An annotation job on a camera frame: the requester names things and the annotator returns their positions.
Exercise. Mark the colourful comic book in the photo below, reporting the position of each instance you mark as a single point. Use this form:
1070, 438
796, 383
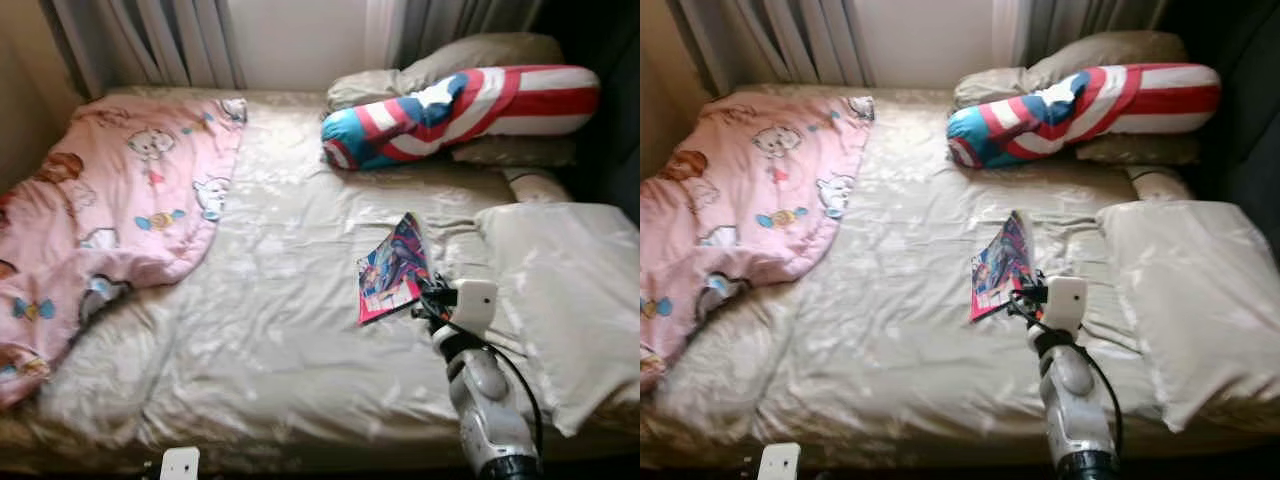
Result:
392, 270
1003, 268

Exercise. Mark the pink cartoon print blanket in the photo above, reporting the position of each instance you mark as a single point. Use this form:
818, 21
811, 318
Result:
110, 200
740, 200

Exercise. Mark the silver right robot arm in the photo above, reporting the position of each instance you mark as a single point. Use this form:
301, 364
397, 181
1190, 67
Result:
1075, 400
485, 400

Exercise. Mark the large beige satin pillow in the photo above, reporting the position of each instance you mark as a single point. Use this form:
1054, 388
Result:
570, 300
1190, 300

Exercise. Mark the bed with beige floral sheet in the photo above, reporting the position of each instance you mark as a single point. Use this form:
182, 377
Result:
280, 330
900, 330

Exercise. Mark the white rolled bolster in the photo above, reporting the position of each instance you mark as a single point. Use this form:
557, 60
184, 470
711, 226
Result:
1160, 184
540, 186

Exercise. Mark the flat beige pillow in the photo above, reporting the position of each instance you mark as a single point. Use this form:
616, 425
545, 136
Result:
530, 150
1150, 148

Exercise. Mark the red white blue bolster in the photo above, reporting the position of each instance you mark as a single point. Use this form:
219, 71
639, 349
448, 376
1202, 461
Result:
1090, 103
470, 105

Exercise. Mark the beige grey pillow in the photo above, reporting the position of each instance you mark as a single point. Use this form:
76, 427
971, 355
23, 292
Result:
470, 55
1100, 52

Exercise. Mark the grey curtain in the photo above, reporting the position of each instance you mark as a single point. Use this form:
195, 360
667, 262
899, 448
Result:
150, 40
440, 20
1070, 20
770, 40

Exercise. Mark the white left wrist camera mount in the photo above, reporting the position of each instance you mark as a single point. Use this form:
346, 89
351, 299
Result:
778, 462
180, 464

